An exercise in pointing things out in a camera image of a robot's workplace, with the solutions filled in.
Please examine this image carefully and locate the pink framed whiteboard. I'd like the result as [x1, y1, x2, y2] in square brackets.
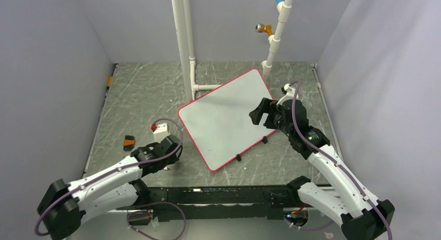
[178, 68, 275, 171]

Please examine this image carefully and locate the orange camera on pipe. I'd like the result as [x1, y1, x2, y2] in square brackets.
[255, 23, 273, 36]

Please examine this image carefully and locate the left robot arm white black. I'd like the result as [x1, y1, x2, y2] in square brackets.
[35, 135, 183, 239]

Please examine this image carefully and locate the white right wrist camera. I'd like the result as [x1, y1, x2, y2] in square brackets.
[278, 83, 299, 105]

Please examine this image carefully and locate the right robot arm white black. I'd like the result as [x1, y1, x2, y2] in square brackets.
[249, 98, 395, 239]

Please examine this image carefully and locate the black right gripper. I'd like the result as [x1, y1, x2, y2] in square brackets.
[249, 97, 294, 137]

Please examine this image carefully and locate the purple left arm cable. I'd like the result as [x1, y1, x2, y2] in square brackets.
[34, 118, 187, 240]

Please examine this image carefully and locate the orange black whiteboard eraser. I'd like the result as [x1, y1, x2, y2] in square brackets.
[123, 135, 136, 151]

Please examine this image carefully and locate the white PVC pipe frame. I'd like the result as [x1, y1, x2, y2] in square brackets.
[171, 0, 293, 101]

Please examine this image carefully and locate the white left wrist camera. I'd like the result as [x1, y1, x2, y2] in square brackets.
[151, 122, 171, 143]

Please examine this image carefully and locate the aluminium extrusion rail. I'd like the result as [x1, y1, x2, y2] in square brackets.
[63, 185, 365, 214]

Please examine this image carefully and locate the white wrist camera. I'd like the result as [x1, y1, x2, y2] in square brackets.
[278, 83, 299, 105]
[151, 122, 171, 143]

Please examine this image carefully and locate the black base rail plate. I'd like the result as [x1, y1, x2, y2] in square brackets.
[125, 185, 303, 222]

